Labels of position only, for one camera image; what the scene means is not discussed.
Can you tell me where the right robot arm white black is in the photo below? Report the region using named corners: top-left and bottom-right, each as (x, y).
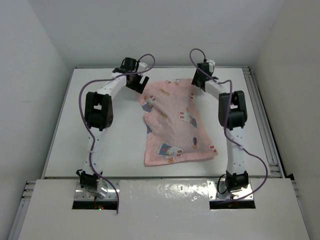
top-left (192, 60), bottom-right (249, 193)

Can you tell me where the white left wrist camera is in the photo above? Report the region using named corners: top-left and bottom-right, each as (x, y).
top-left (136, 61), bottom-right (148, 72)

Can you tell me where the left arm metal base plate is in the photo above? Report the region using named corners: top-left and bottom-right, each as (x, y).
top-left (73, 180), bottom-right (120, 201)

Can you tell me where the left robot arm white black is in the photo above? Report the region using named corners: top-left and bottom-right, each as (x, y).
top-left (77, 57), bottom-right (149, 195)

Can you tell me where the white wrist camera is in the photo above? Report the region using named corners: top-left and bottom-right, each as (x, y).
top-left (136, 61), bottom-right (148, 72)
top-left (206, 59), bottom-right (216, 68)

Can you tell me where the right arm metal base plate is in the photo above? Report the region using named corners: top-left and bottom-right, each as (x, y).
top-left (207, 178), bottom-right (254, 201)

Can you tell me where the white front cover board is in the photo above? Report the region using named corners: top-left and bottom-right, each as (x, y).
top-left (19, 178), bottom-right (309, 240)

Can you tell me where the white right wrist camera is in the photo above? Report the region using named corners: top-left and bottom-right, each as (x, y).
top-left (206, 59), bottom-right (216, 68)

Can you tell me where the pink bunny print pillowcase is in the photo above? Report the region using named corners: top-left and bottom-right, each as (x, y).
top-left (138, 78), bottom-right (218, 167)

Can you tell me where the aluminium frame rail right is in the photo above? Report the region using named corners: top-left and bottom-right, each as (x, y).
top-left (242, 66), bottom-right (286, 178)

